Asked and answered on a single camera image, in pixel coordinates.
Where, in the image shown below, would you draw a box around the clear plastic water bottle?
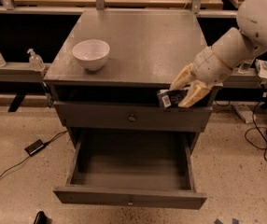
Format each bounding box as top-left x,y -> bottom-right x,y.
238,60 -> 253,74

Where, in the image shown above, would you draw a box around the white ceramic bowl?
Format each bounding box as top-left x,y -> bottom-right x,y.
72,39 -> 110,71

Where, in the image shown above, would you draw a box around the black adapter floor cable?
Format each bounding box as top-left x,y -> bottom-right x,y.
0,130 -> 68,192

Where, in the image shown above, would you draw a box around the closed grey top drawer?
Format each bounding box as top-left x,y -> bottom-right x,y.
54,102 -> 212,133

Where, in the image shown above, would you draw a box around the open grey middle drawer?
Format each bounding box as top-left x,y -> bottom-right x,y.
53,129 -> 207,210

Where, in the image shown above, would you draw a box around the crumpled white packet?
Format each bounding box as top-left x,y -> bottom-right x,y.
255,59 -> 267,79

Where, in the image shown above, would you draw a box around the black power adapter brick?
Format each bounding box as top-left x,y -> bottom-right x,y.
24,139 -> 44,156

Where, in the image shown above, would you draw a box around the grey wooden drawer cabinet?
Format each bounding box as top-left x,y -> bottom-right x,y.
44,9 -> 215,146

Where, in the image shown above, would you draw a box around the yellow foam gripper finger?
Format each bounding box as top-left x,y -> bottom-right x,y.
170,63 -> 196,91
178,81 -> 211,108

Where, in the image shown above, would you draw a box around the blue rxbar blueberry wrapper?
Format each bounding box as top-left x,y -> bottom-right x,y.
157,90 -> 187,109

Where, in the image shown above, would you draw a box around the blue tape pieces on floor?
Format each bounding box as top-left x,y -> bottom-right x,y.
213,217 -> 240,224

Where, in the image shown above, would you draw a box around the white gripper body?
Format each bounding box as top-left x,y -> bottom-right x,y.
191,46 -> 233,84

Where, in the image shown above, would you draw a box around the black object bottom edge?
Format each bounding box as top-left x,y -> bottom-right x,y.
34,211 -> 48,224

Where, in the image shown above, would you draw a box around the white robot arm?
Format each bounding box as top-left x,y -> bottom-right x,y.
170,0 -> 267,108

